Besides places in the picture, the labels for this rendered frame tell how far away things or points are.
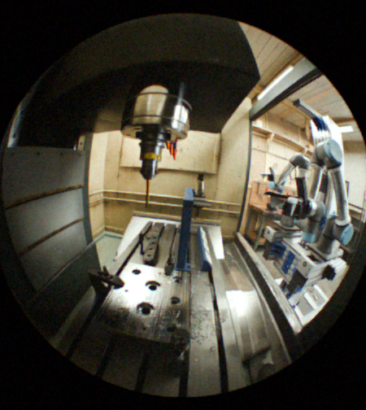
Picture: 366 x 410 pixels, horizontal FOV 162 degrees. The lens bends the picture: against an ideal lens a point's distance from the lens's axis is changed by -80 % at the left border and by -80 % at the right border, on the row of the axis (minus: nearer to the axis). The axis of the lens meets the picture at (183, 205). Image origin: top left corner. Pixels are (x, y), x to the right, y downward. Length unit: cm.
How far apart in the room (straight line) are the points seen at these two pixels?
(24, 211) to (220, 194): 141
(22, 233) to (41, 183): 20
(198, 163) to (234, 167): 35
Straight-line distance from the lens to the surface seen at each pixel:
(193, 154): 132
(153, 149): 30
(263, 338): 77
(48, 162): 60
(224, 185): 136
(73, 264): 82
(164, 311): 39
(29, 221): 58
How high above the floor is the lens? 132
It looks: 13 degrees down
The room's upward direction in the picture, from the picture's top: 6 degrees clockwise
